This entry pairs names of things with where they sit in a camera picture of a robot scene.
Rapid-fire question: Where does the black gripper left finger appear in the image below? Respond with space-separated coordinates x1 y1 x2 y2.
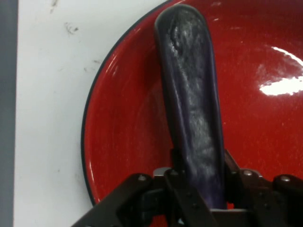
73 148 220 227

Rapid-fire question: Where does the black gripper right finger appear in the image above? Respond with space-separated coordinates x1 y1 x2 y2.
222 148 303 227

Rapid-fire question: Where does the purple toy eggplant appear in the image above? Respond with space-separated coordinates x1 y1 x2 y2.
153 4 226 211

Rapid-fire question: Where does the red plate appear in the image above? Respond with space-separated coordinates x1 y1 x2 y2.
80 0 303 209

